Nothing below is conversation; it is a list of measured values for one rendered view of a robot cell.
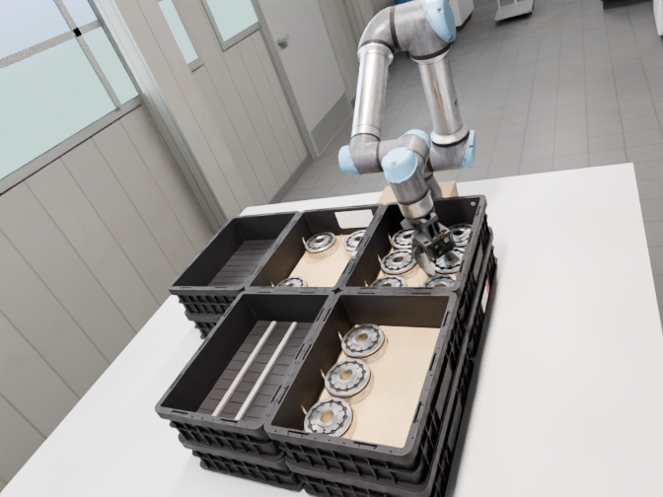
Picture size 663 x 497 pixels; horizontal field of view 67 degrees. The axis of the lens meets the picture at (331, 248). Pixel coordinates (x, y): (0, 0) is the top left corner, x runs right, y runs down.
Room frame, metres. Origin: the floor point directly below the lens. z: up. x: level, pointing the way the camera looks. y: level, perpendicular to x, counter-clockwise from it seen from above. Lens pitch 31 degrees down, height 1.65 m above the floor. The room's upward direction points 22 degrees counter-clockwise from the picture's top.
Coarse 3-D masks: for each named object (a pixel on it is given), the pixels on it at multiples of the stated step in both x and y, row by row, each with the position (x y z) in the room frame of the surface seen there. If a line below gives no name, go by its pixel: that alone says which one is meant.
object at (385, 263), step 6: (396, 252) 1.16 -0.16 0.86; (402, 252) 1.15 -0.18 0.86; (408, 252) 1.14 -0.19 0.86; (384, 258) 1.16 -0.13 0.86; (390, 258) 1.15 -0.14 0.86; (408, 258) 1.11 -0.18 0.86; (384, 264) 1.13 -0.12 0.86; (390, 264) 1.12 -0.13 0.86; (402, 264) 1.10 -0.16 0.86; (408, 264) 1.09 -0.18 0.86; (384, 270) 1.11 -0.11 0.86; (390, 270) 1.09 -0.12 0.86; (396, 270) 1.08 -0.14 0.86; (402, 270) 1.07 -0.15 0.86
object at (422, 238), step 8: (432, 208) 0.99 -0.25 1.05; (424, 216) 1.02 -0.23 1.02; (432, 216) 0.97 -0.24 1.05; (416, 224) 1.01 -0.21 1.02; (424, 224) 0.96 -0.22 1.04; (432, 224) 0.96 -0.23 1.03; (440, 224) 1.01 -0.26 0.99; (416, 232) 1.03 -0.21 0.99; (424, 232) 0.98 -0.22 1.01; (432, 232) 0.98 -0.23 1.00; (440, 232) 0.98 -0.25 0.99; (448, 232) 0.97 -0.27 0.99; (416, 240) 1.00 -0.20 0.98; (424, 240) 0.98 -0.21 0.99; (432, 240) 0.96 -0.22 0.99; (440, 240) 0.96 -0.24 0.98; (448, 240) 0.97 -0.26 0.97; (424, 248) 0.98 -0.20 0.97; (432, 248) 0.96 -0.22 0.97; (440, 248) 0.97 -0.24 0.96; (448, 248) 0.97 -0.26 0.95; (432, 256) 0.97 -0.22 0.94; (440, 256) 0.97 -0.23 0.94
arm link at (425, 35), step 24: (432, 0) 1.33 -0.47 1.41; (408, 24) 1.34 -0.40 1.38; (432, 24) 1.30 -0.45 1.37; (408, 48) 1.37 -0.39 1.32; (432, 48) 1.32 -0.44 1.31; (432, 72) 1.35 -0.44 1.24; (432, 96) 1.38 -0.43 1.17; (456, 96) 1.39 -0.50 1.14; (432, 120) 1.42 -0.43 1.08; (456, 120) 1.38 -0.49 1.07; (432, 144) 1.45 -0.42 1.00; (456, 144) 1.38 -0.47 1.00; (432, 168) 1.44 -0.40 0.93; (456, 168) 1.41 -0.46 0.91
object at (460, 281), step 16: (384, 208) 1.30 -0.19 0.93; (480, 208) 1.10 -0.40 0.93; (480, 224) 1.06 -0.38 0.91; (368, 240) 1.17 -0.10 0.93; (464, 256) 0.94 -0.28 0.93; (352, 272) 1.06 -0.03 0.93; (464, 272) 0.89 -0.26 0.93; (352, 288) 0.99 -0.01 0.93; (368, 288) 0.97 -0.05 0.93; (384, 288) 0.94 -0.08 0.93; (400, 288) 0.92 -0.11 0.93; (416, 288) 0.90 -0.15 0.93; (432, 288) 0.88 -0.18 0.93; (448, 288) 0.85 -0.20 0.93
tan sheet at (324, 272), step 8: (344, 240) 1.39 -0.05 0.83; (336, 248) 1.35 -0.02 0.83; (304, 256) 1.38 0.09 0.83; (328, 256) 1.33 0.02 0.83; (336, 256) 1.31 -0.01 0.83; (344, 256) 1.29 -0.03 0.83; (304, 264) 1.34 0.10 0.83; (312, 264) 1.32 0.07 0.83; (320, 264) 1.30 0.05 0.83; (328, 264) 1.29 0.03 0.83; (336, 264) 1.27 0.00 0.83; (344, 264) 1.25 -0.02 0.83; (296, 272) 1.31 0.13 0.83; (304, 272) 1.30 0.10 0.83; (312, 272) 1.28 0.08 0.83; (320, 272) 1.26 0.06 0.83; (328, 272) 1.25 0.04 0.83; (336, 272) 1.23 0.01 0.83; (312, 280) 1.24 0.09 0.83; (320, 280) 1.22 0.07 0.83; (328, 280) 1.21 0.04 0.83; (336, 280) 1.19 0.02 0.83
